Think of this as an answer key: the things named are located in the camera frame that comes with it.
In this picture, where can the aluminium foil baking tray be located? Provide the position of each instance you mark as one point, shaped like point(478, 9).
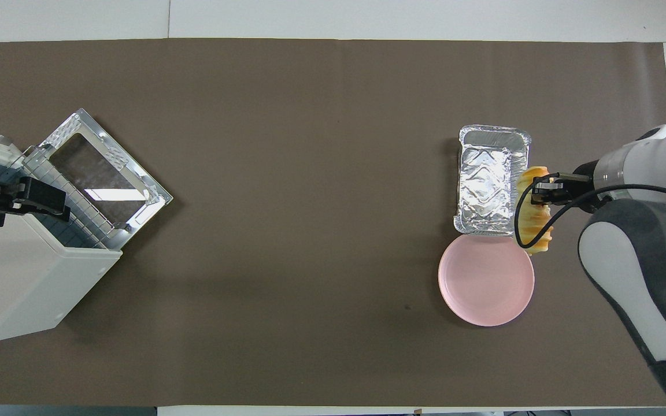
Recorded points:
point(486, 185)

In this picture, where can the yellow ridged bread loaf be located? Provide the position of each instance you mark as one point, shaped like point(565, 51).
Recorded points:
point(531, 219)

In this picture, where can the cream toaster oven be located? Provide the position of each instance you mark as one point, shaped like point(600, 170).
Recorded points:
point(15, 277)

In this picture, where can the glass oven door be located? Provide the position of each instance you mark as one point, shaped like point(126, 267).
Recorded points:
point(114, 153)

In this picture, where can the brown table mat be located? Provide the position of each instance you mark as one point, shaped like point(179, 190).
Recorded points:
point(310, 231)

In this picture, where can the pink round plate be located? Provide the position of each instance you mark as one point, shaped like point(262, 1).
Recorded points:
point(483, 283)

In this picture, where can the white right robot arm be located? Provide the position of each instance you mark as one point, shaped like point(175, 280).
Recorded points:
point(633, 260)

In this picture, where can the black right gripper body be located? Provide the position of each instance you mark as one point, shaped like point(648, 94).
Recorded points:
point(578, 188)

